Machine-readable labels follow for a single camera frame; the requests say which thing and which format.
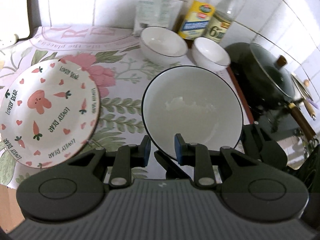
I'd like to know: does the rabbit carrot print plate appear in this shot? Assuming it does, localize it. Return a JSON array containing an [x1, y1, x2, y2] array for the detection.
[[0, 56, 101, 168]]

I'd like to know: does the small white bowl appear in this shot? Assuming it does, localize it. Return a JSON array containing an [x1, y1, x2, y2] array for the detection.
[[139, 27, 188, 65], [192, 37, 231, 72]]

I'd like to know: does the yellow cap vinegar bottle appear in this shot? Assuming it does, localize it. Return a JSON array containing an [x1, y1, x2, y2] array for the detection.
[[204, 0, 244, 44]]

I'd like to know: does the white black-rimmed deep plate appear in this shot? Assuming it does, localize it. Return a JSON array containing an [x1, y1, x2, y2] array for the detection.
[[141, 65, 244, 161]]

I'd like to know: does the white cutting board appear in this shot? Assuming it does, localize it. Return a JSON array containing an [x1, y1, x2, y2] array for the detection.
[[0, 0, 42, 40]]

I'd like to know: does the steel lid with wooden knob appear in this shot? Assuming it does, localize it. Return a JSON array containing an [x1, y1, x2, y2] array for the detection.
[[291, 72, 317, 120]]

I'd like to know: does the floral tablecloth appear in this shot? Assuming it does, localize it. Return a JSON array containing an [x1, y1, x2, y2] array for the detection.
[[0, 25, 250, 188]]

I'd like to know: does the black wok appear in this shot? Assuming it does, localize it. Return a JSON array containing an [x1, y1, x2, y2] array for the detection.
[[224, 42, 317, 140]]

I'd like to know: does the glass wok lid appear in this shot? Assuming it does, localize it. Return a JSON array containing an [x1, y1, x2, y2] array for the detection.
[[249, 43, 298, 100]]

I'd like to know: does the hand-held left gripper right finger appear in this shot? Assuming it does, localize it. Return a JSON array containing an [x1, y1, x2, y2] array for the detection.
[[174, 133, 263, 188]]

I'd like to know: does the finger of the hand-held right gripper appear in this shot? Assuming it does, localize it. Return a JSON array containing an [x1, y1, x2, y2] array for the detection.
[[243, 121, 287, 169]]

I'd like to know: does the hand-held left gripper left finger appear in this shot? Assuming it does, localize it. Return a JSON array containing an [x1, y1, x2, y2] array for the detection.
[[67, 135, 152, 188]]

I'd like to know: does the clear plastic seasoning bag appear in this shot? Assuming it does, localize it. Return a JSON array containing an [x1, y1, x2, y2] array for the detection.
[[134, 0, 184, 37]]

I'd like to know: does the yellow label oil bottle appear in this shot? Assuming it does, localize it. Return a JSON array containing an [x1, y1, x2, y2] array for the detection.
[[176, 0, 220, 40]]

